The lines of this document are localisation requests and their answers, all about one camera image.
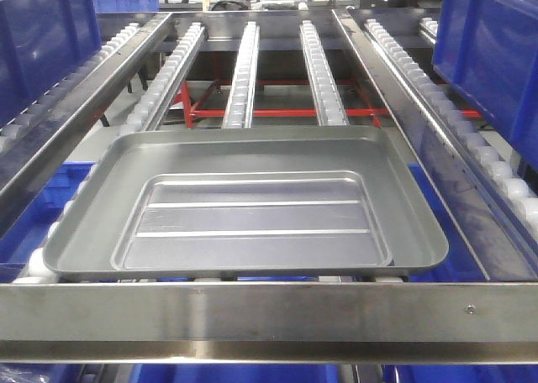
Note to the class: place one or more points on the red metal frame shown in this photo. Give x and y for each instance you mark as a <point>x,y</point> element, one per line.
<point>283,91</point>

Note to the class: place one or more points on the right white roller track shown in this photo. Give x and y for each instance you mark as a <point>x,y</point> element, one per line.
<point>329,108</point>

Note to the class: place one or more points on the left white roller track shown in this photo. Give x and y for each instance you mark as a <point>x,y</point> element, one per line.
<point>154,104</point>

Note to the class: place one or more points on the front steel shelf rail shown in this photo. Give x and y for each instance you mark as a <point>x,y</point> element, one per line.
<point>185,322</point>

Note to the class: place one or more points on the blue bin upper left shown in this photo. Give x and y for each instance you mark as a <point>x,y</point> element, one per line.
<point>42,41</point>

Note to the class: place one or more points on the white roller track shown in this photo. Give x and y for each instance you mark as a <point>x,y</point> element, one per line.
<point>154,104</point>
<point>329,108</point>
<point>239,108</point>

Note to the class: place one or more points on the large grey outer tray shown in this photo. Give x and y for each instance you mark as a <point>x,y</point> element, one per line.
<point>297,200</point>

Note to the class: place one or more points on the middle white roller track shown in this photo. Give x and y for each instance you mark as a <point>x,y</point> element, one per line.
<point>239,108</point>

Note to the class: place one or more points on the blue bin upper right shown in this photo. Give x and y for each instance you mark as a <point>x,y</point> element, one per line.
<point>486,50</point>

